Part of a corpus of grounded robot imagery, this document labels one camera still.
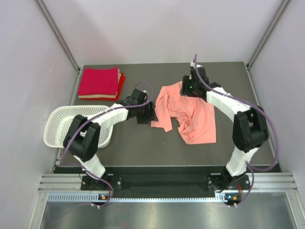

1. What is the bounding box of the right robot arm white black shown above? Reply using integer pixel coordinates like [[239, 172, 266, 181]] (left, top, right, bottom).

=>
[[180, 63, 269, 189]]

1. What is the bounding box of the white perforated plastic basket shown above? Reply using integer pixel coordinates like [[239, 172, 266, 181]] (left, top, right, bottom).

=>
[[43, 105, 108, 148]]

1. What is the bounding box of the grey slotted cable duct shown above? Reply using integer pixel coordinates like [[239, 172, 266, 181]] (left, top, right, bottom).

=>
[[48, 193, 240, 203]]

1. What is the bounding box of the folded red t-shirt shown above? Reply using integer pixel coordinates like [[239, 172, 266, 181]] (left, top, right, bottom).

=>
[[78, 73, 126, 102]]

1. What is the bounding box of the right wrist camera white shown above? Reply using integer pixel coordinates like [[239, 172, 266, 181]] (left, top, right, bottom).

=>
[[190, 62, 202, 68]]

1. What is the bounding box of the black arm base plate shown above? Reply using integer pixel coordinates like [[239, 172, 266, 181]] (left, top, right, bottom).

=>
[[81, 166, 250, 191]]

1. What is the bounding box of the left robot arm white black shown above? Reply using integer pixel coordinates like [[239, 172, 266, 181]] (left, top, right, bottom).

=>
[[63, 89, 158, 189]]

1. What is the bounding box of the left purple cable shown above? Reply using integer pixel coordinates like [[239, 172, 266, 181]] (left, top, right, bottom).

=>
[[47, 81, 154, 225]]

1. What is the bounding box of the salmon pink t-shirt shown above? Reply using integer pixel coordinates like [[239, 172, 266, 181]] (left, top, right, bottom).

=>
[[151, 82, 216, 145]]

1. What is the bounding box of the aluminium frame post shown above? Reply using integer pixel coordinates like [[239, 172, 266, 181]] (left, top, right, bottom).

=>
[[246, 0, 291, 70], [34, 0, 80, 72]]

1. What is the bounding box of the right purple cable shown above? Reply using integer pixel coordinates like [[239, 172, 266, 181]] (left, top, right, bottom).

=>
[[193, 54, 280, 208]]

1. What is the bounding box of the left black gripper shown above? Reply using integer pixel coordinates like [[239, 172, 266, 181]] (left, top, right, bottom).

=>
[[136, 101, 158, 124]]

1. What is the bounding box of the left aluminium frame post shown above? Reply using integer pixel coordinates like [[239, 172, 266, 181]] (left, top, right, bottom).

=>
[[34, 0, 80, 72]]

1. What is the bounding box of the folded magenta t-shirt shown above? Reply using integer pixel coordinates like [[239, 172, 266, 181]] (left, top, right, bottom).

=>
[[78, 68, 119, 96]]

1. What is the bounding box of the right aluminium frame post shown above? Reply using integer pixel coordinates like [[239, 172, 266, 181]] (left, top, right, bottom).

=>
[[246, 0, 291, 70]]

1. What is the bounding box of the purple cable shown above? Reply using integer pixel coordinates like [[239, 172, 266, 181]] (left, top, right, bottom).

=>
[[193, 54, 280, 208], [47, 81, 154, 225]]

